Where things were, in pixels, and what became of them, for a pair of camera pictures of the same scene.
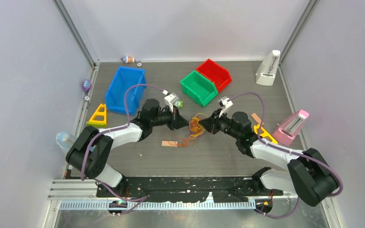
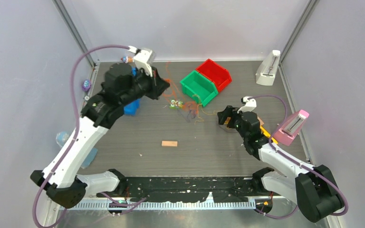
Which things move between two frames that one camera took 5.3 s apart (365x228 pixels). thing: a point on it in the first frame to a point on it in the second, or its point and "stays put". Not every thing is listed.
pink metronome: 290,128 stays put
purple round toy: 86,85 stays put
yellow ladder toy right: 264,133 stays put
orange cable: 195,127 to 189,105
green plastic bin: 198,88 stays put
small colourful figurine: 126,59 stays put
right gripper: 213,128 to 229,111
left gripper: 178,121 to 158,84
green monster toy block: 179,104 stays put
